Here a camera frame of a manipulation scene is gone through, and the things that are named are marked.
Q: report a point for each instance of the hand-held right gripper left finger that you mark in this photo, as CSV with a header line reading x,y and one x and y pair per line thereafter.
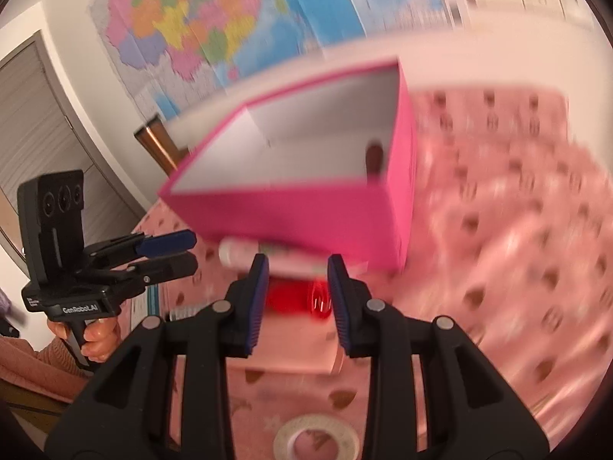
x,y
256,297

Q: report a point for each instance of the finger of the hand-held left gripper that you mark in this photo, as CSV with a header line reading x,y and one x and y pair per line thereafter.
x,y
167,268
165,242

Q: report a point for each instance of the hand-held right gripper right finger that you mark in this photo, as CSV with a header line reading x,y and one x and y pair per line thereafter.
x,y
340,297

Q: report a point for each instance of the red transparent plastic object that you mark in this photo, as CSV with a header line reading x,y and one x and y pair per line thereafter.
x,y
287,299

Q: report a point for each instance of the white and blue medicine box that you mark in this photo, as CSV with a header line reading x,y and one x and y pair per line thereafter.
x,y
152,299

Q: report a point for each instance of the pink and white cream tube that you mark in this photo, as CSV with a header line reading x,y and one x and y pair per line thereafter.
x,y
234,251

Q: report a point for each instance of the pink cardboard box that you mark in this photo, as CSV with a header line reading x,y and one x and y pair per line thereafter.
x,y
287,215

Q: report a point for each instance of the person's left forearm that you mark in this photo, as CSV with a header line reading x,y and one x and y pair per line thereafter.
x,y
33,369

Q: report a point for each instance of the person's left hand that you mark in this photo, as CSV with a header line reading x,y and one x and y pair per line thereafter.
x,y
103,340

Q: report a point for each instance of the silver ribbed object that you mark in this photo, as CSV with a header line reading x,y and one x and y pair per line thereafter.
x,y
184,313

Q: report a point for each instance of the pink notepad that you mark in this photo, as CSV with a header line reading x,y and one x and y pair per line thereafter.
x,y
297,345

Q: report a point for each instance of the wooden headboard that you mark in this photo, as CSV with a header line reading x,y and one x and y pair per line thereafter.
x,y
160,143

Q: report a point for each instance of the grey door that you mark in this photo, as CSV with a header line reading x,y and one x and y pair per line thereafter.
x,y
43,129

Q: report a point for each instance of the white tape roll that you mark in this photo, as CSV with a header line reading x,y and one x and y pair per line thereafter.
x,y
311,421

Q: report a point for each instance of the pink patterned bed sheet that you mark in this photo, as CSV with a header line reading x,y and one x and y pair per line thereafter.
x,y
503,249

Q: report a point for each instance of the colourful wall map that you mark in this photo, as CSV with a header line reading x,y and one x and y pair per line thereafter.
x,y
191,19

